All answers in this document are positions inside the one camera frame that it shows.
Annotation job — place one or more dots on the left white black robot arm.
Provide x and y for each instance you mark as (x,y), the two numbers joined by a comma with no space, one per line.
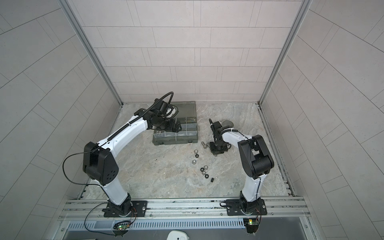
(99,158)

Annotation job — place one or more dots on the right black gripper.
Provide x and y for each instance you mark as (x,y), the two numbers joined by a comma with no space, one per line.
(214,151)

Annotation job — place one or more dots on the silver hex bolt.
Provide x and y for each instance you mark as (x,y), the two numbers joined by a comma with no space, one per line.
(205,145)

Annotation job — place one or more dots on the right circuit board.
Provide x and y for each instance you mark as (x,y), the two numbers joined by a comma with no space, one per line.
(251,225)

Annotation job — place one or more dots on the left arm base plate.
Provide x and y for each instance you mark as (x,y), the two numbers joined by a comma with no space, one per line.
(127,209)

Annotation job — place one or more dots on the grey compartment organizer box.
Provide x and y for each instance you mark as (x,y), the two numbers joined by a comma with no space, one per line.
(187,117)

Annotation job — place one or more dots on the aluminium mounting rail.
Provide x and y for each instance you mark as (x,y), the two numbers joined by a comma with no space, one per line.
(176,214)

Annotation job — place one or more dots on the left green circuit board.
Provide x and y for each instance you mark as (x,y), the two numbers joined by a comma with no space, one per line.
(121,228)

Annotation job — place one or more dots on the ribbed grey ceramic cup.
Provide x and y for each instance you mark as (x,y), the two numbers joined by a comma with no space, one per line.
(227,124)

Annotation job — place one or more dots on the white round object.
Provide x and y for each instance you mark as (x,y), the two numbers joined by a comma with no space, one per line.
(177,235)

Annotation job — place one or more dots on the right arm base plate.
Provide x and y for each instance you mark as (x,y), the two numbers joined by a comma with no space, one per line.
(240,207)

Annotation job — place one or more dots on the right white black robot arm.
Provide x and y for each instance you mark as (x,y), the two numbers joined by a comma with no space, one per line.
(256,162)

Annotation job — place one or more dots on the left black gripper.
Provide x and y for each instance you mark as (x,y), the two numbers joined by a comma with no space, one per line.
(171,128)

